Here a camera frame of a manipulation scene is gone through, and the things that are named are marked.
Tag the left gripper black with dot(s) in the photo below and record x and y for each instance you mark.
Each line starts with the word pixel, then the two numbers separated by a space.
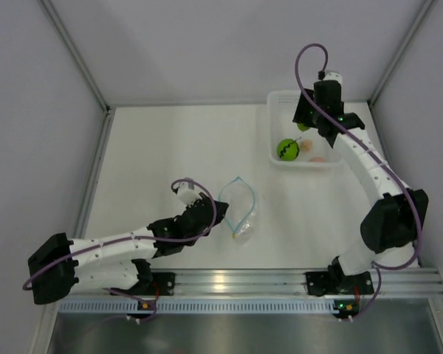
pixel 222 208

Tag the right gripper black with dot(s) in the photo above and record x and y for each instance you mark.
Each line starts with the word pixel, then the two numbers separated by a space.
pixel 302 114

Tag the green fake leaf vegetable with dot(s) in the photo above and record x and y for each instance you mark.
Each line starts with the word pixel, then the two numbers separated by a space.
pixel 302 127

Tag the clear zip top bag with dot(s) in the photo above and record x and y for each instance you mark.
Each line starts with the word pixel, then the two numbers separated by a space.
pixel 241 214

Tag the beige fake garlic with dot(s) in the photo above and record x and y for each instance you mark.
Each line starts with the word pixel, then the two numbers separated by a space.
pixel 306 145

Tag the pink fake egg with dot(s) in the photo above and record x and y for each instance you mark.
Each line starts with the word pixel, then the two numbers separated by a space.
pixel 317 160

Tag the green fake melon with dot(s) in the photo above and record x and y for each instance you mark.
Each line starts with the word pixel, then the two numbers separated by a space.
pixel 288 150

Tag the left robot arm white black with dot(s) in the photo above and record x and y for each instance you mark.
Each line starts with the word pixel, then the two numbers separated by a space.
pixel 121 263

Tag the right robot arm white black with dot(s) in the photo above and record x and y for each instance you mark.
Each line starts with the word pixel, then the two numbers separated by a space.
pixel 397 212

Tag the white plastic basket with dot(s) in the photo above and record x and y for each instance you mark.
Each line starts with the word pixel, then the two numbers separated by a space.
pixel 281 106

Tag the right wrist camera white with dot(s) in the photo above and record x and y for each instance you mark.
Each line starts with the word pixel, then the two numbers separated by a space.
pixel 330 75

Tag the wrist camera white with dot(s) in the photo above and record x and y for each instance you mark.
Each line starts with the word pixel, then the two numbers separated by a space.
pixel 185 191
pixel 330 75

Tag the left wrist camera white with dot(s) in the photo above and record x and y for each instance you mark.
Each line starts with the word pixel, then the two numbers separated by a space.
pixel 185 191

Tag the white slotted cable duct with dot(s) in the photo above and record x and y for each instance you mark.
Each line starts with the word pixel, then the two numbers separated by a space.
pixel 207 306

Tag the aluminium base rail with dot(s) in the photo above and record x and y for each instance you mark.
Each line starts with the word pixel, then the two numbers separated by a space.
pixel 204 283

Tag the left aluminium frame post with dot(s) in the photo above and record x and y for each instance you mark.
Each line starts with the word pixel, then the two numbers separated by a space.
pixel 73 51

